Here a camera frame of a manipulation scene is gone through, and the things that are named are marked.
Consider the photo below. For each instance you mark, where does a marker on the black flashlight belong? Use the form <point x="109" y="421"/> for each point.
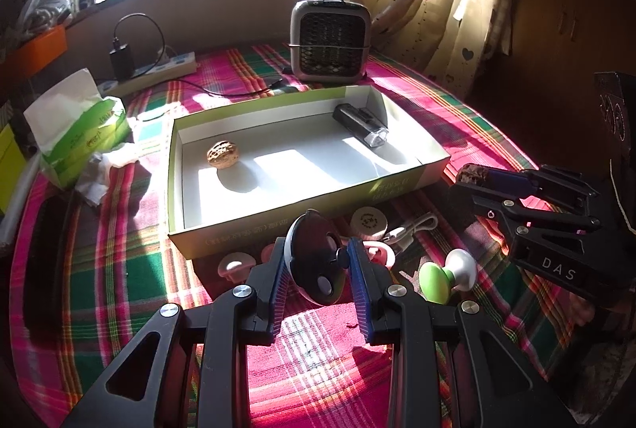
<point x="360" y="125"/>

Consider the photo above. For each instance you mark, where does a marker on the pink hair claw clip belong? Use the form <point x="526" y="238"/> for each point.
<point x="233" y="266"/>
<point x="380" y="254"/>

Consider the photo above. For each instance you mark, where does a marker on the orange box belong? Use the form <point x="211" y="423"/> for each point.
<point x="35" y="53"/>

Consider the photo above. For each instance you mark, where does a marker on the shallow green cardboard box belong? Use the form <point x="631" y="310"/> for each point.
<point x="298" y="169"/>

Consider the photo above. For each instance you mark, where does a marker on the green and white knob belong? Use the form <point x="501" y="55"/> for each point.
<point x="437" y="281"/>

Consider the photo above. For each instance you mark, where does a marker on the round white disc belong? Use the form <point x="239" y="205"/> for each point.
<point x="367" y="222"/>

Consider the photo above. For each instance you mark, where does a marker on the green tissue pack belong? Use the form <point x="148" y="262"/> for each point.
<point x="74" y="135"/>

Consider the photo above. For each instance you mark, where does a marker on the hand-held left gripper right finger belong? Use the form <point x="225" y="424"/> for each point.
<point x="360" y="289"/>

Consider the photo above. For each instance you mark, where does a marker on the dark wooden cabinet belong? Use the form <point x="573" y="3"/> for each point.
<point x="571" y="10"/>

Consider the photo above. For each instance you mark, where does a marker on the black charger adapter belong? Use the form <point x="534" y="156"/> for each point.
<point x="121" y="59"/>

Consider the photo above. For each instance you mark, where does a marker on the cream heart print curtain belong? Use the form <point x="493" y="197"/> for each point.
<point x="447" y="10"/>

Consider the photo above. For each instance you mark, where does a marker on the brown walnut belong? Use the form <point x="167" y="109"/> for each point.
<point x="469" y="173"/>
<point x="223" y="155"/>

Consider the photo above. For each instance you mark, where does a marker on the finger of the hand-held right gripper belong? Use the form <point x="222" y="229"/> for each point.
<point x="507" y="182"/>
<point x="497" y="207"/>

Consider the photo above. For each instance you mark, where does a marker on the grey desktop fan heater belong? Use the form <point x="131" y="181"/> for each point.
<point x="330" y="43"/>

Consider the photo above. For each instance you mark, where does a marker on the plaid cloth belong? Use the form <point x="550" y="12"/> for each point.
<point x="124" y="269"/>

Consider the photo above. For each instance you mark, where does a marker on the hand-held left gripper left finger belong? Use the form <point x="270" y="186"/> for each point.
<point x="278" y="299"/>

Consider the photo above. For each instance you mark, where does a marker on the clear plastic bags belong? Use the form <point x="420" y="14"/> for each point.
<point x="42" y="6"/>

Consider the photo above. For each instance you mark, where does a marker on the white power strip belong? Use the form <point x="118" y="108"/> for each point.
<point x="159" y="69"/>

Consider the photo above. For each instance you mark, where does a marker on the yellow green box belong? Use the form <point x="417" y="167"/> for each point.
<point x="10" y="164"/>

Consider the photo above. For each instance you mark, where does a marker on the crumpled white tissue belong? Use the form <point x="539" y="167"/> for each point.
<point x="107" y="172"/>

